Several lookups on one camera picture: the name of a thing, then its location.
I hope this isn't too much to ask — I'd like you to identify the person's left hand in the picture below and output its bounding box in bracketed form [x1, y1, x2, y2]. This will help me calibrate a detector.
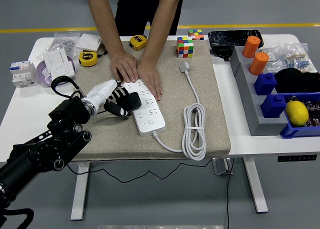
[136, 62, 164, 102]

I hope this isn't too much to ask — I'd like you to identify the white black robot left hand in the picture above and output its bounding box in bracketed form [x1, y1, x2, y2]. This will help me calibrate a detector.
[86, 79, 133, 118]

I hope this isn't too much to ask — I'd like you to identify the person's right hand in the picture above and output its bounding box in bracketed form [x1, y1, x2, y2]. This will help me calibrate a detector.
[109, 50, 139, 84]

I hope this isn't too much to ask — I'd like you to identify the black plug adapter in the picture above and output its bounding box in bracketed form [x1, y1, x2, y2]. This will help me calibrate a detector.
[124, 91, 142, 112]

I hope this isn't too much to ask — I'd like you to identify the white power strip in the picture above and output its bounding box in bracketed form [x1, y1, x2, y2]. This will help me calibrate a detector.
[123, 79, 167, 138]

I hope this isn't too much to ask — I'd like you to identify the dark circuit board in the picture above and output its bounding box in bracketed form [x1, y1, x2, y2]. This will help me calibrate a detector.
[287, 95, 320, 129]

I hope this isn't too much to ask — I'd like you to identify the grey-brown mat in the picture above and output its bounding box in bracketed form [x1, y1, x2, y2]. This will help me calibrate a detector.
[72, 40, 231, 162]

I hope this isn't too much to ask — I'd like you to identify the boxy yellow tape measure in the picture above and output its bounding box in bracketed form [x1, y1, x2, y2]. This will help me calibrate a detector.
[128, 34, 148, 51]

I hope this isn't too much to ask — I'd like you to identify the round yellow tape measure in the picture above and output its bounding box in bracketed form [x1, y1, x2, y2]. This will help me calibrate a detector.
[78, 47, 109, 68]

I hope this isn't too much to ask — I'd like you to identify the white socket panel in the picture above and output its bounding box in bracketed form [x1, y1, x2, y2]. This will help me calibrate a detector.
[49, 62, 76, 80]

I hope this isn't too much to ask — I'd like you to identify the large colourful puzzle cube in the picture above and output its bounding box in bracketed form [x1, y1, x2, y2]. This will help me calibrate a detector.
[176, 36, 195, 59]

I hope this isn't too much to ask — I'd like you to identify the person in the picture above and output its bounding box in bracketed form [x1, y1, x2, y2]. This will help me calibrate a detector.
[113, 0, 188, 37]

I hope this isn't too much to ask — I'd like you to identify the small colourful puzzle cube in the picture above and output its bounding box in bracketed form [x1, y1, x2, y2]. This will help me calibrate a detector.
[187, 28, 205, 41]

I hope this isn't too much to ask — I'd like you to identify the clear bag of screws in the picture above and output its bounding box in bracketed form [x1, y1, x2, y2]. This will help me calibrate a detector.
[35, 31, 81, 60]

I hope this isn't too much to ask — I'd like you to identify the purple bowl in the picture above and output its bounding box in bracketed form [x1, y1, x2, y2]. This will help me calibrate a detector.
[36, 55, 76, 87]

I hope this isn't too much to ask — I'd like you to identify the white circuit breaker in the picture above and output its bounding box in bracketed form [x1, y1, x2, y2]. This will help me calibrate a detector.
[9, 60, 37, 89]

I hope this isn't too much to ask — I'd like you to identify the black plastic tray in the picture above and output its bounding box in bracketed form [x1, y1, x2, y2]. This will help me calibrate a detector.
[207, 29, 265, 50]

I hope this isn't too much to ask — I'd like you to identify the white table leg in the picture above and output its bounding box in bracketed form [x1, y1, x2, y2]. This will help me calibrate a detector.
[241, 156, 270, 214]
[69, 161, 91, 221]

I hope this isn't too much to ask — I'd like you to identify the grey stepped stand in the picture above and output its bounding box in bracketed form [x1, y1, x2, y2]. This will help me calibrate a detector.
[229, 45, 288, 137]

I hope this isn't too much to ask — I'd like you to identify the orange cylinder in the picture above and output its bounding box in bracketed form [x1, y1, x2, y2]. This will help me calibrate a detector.
[241, 35, 261, 59]
[248, 51, 270, 76]

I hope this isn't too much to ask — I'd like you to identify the grey box under table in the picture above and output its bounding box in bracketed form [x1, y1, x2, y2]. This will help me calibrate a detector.
[211, 157, 235, 176]

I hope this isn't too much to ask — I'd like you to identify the blue block with knob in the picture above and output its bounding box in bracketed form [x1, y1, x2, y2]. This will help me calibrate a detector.
[253, 72, 278, 96]
[259, 93, 287, 119]

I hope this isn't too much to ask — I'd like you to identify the clear bag of small parts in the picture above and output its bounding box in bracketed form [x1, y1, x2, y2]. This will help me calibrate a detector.
[261, 46, 288, 74]

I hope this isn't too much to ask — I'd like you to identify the black cloth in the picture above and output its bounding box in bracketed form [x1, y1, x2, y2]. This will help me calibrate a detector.
[273, 67, 320, 94]

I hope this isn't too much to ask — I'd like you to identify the clear bag of resistors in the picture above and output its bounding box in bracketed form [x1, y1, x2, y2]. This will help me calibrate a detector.
[282, 42, 311, 74]

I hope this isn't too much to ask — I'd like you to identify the yellow lemon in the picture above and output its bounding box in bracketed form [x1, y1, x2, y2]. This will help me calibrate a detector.
[284, 100, 310, 127]

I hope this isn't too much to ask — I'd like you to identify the blue plastic bin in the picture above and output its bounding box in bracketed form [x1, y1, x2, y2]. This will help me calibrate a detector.
[279, 91, 320, 140]

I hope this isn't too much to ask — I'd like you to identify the black desk control panel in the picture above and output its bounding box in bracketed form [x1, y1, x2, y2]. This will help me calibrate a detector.
[276, 153, 318, 163]

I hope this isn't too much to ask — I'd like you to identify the white power strip cord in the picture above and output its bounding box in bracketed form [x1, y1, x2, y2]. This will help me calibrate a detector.
[152, 60, 207, 161]

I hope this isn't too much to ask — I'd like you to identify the large white switch panel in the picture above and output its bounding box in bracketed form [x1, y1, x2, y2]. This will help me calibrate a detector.
[74, 33, 103, 52]

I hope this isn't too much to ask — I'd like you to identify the white two-rocker switch panel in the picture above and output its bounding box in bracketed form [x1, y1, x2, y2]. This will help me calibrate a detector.
[45, 48, 70, 74]

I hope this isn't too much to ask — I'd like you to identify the thin black adapter cord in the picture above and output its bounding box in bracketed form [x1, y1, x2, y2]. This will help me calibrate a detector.
[66, 110, 213, 184]

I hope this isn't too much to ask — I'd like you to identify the black hanging cable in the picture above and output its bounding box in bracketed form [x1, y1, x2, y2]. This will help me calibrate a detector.
[225, 158, 235, 229]

